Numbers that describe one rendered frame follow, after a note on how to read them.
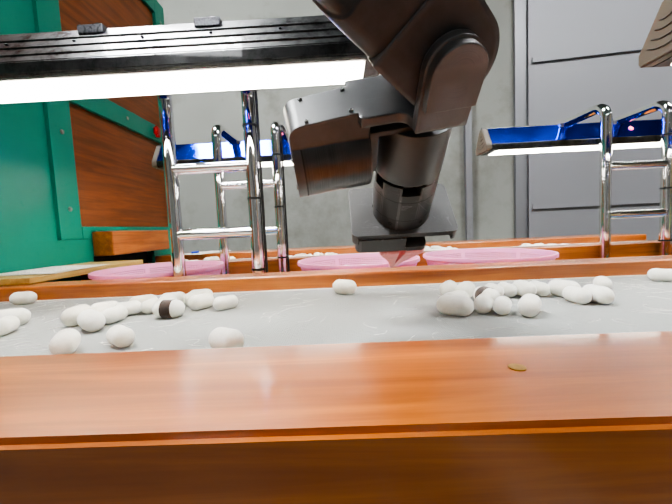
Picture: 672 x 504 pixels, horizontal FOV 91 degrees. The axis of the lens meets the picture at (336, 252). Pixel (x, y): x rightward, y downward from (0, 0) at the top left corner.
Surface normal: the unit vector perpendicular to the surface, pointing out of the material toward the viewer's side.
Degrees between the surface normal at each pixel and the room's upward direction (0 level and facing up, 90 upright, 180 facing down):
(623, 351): 0
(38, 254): 90
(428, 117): 139
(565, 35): 90
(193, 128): 90
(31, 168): 90
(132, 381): 0
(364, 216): 50
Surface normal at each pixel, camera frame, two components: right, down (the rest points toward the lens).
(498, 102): -0.16, 0.08
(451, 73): 0.21, 0.79
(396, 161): -0.47, 0.73
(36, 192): 1.00, -0.04
